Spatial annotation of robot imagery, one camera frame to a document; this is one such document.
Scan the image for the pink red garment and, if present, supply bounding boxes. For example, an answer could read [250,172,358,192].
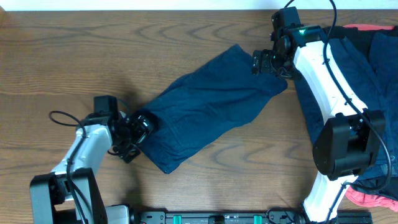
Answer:
[344,24,397,212]

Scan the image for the black garment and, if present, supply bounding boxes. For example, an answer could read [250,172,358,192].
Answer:
[329,26,397,200]

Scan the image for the dark blue shorts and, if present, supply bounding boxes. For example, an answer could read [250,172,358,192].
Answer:
[139,44,288,174]

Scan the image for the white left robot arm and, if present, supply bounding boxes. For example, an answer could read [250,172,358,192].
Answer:
[30,111,157,223]

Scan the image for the dark navy garment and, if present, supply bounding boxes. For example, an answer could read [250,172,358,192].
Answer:
[368,31,398,131]

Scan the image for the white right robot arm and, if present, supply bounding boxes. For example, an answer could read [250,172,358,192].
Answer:
[252,24,385,223]

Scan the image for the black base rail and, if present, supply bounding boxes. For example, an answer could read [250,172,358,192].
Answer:
[130,203,373,224]

